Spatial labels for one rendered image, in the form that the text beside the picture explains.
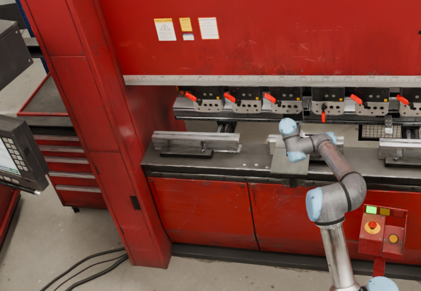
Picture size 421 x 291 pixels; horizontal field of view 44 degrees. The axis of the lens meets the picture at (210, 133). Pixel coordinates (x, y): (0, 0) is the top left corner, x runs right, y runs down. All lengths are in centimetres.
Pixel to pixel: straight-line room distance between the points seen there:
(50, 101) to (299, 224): 174
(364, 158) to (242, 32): 94
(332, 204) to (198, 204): 126
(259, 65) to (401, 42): 63
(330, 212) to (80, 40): 130
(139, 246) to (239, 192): 83
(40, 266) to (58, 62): 178
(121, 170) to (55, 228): 131
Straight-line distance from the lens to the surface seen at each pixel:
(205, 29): 239
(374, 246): 259
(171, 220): 324
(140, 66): 261
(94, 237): 385
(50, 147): 353
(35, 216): 421
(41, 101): 352
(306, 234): 309
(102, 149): 280
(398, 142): 275
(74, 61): 247
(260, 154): 282
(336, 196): 196
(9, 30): 219
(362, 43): 234
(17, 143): 226
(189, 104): 307
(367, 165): 274
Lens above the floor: 280
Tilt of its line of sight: 40 degrees down
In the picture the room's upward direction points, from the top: 11 degrees counter-clockwise
